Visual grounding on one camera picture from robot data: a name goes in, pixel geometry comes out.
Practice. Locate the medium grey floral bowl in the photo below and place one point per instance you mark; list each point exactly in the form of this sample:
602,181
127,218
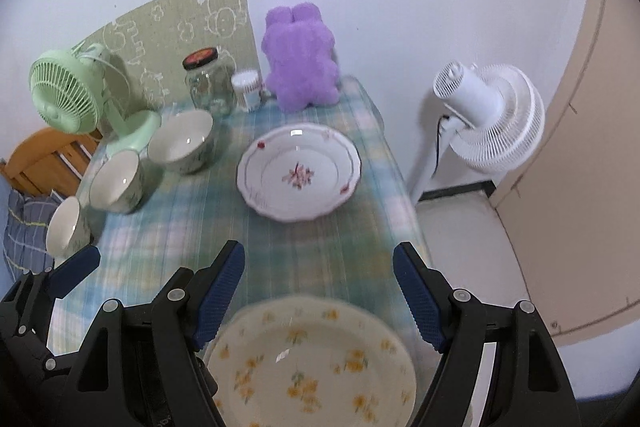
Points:
118,184

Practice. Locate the wooden chair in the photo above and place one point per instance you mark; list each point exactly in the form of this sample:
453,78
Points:
50,160

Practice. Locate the blue plaid tablecloth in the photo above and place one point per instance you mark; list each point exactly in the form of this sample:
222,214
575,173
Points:
183,221

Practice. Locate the glass jar black lid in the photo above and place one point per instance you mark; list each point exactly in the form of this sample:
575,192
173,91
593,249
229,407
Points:
208,78

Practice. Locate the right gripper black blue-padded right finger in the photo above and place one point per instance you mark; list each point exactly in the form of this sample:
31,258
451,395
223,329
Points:
529,385

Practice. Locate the green cartoon wall mat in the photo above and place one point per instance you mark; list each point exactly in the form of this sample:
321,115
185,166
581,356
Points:
148,45

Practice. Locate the large grey floral bowl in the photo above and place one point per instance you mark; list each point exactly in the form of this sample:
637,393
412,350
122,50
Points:
181,145

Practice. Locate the cotton swab container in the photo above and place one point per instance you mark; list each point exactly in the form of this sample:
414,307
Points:
247,88

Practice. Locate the white red-pattern plate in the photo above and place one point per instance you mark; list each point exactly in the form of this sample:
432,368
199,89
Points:
298,172

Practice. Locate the small grey floral bowl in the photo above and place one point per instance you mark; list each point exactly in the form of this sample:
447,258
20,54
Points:
68,230

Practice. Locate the blue striped cloth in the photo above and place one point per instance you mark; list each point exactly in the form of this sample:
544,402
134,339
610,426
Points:
23,239

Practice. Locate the green desk fan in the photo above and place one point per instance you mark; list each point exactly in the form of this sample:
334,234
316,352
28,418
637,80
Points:
70,93

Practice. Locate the purple plush toy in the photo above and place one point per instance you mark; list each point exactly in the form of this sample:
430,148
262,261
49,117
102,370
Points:
299,49

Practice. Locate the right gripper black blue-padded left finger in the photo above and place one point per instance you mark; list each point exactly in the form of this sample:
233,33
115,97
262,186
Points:
139,365

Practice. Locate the white standing fan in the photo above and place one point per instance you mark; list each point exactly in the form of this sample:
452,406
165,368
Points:
494,120

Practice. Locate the white yellow-flower dinner plate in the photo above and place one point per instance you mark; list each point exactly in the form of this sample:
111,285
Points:
308,361

